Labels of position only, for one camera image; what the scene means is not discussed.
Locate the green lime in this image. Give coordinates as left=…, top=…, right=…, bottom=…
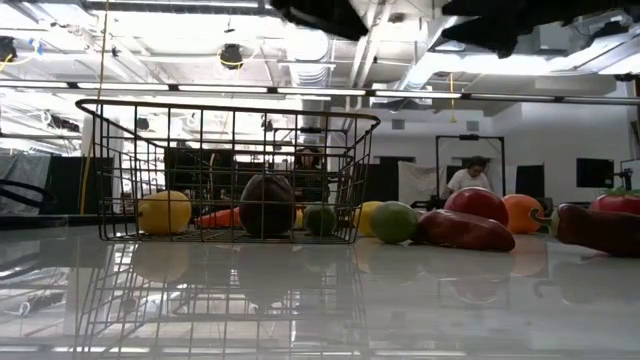
left=303, top=202, right=339, bottom=237
left=369, top=200, right=419, bottom=245

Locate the black round ceiling device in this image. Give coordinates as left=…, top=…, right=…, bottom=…
left=218, top=43, right=245, bottom=70

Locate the dark red pepper with stem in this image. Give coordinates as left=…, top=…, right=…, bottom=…
left=529, top=202, right=640, bottom=259

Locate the gray tarp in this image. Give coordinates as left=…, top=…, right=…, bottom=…
left=0, top=152, right=52, bottom=216

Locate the black wall monitor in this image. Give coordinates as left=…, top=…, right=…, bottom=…
left=576, top=158, right=615, bottom=189

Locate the orange carrot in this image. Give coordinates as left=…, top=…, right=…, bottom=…
left=195, top=206, right=242, bottom=230

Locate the yellow lemon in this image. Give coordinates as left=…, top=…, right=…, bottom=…
left=136, top=190, right=193, bottom=236
left=352, top=200, right=384, bottom=238

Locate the black wire basket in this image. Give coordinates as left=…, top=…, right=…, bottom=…
left=75, top=98, right=381, bottom=245

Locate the yellow hanging cable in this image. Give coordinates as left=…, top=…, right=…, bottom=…
left=78, top=0, right=111, bottom=216

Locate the small black monitor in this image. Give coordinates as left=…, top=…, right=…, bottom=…
left=514, top=163, right=546, bottom=199

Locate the black panel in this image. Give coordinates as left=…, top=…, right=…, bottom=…
left=49, top=156, right=114, bottom=216

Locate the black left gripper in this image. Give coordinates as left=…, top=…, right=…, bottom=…
left=272, top=0, right=370, bottom=42

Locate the orange fruit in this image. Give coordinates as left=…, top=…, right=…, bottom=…
left=502, top=193, right=545, bottom=235

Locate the silver ceiling duct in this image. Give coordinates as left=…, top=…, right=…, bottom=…
left=284, top=19, right=334, bottom=89

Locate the red apple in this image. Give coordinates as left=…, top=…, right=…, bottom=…
left=443, top=187, right=510, bottom=227

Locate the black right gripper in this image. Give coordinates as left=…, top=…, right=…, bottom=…
left=442, top=0, right=531, bottom=59

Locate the black camera on stand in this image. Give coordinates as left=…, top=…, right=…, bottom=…
left=613, top=168, right=634, bottom=191

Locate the person in white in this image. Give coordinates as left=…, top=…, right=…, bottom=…
left=446, top=155, right=494, bottom=196

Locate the black curved hoop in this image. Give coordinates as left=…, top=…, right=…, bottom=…
left=0, top=178, right=59, bottom=210

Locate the dark ceiling box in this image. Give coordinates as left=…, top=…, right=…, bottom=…
left=0, top=35, right=19, bottom=64

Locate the red chili pepper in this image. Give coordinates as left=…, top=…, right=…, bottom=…
left=416, top=208, right=517, bottom=253

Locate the person seated in dark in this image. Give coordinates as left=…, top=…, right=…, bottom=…
left=294, top=147, right=326, bottom=189

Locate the dark brown avocado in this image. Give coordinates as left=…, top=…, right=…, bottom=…
left=238, top=173, right=297, bottom=238

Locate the black frame stand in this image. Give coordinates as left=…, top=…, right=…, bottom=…
left=435, top=133, right=506, bottom=196

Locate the white board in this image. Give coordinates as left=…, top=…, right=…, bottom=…
left=620, top=158, right=640, bottom=191

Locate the long light bar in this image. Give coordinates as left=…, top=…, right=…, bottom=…
left=0, top=79, right=640, bottom=106

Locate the red tomato with green top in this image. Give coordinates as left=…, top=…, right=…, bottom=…
left=589, top=187, right=640, bottom=216

